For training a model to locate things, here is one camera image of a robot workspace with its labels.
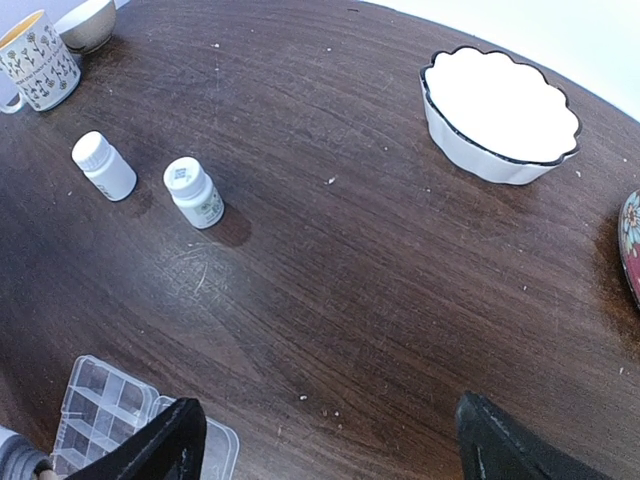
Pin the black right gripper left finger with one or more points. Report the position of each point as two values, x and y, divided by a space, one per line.
171 446

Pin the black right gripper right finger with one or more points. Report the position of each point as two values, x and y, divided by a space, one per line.
493 445

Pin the clear plastic pill organizer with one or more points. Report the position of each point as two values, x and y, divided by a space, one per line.
103 407

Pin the grey capped vitamin bottle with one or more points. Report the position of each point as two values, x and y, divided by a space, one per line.
21 460

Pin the small white pill bottle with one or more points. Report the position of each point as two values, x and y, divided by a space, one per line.
193 192

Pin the red floral saucer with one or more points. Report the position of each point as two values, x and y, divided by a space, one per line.
629 239

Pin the white fluted ceramic bowl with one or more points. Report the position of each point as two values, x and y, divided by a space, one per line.
497 118

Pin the floral mug yellow inside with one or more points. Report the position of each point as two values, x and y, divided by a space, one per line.
38 63

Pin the small beige cup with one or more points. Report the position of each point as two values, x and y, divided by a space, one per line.
88 26

